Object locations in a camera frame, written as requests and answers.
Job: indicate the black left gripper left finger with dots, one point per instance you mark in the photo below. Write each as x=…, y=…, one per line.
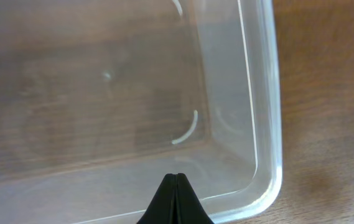
x=161, y=207

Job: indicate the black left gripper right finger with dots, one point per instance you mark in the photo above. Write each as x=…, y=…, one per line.
x=187, y=207

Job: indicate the clear plastic container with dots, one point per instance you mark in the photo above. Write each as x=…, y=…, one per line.
x=100, y=99

